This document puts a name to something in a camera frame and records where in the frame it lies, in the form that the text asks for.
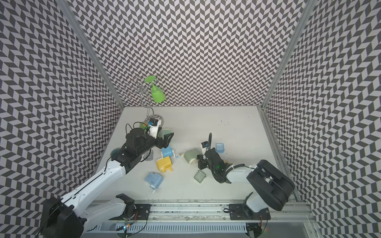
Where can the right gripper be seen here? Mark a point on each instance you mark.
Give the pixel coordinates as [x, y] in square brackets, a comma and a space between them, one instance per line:
[200, 161]

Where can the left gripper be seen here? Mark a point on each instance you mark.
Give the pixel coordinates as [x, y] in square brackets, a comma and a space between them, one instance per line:
[160, 145]

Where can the grey transparent tray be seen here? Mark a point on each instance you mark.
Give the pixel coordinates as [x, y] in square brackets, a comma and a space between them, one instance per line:
[149, 155]
[199, 176]

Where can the mint green pencil sharpener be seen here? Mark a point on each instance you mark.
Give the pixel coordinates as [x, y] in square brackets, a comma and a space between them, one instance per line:
[164, 132]

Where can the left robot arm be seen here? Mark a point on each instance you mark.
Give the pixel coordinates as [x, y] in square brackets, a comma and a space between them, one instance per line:
[70, 215]

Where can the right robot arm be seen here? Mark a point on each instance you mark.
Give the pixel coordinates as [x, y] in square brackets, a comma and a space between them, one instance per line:
[272, 189]

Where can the blue transparent tray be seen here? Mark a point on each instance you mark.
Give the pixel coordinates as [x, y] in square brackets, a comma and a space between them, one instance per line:
[220, 148]

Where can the yellow pencil sharpener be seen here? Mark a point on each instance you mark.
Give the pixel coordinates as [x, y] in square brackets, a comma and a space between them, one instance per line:
[164, 164]

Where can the light blue pencil sharpener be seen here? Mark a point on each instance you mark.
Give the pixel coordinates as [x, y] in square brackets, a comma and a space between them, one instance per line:
[154, 180]

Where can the green snack packet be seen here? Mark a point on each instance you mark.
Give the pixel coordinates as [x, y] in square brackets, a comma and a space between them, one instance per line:
[144, 125]

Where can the green plastic cup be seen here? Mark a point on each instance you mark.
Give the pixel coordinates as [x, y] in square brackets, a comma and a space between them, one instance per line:
[157, 93]

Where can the teal ceramic cup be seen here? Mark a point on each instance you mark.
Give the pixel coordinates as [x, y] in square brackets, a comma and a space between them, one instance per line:
[114, 153]

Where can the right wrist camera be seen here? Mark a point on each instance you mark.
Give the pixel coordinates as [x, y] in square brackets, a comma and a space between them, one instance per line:
[204, 147]

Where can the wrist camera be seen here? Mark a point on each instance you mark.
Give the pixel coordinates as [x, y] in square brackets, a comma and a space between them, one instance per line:
[154, 125]
[204, 147]

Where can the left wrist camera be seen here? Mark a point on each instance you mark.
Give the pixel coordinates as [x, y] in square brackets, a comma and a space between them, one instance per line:
[154, 125]

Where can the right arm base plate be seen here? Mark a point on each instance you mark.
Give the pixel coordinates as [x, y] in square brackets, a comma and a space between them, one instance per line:
[239, 212]

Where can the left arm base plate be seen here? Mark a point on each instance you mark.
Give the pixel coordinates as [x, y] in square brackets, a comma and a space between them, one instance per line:
[141, 212]

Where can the aluminium front rail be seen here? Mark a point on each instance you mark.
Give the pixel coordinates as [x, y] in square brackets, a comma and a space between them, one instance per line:
[223, 211]

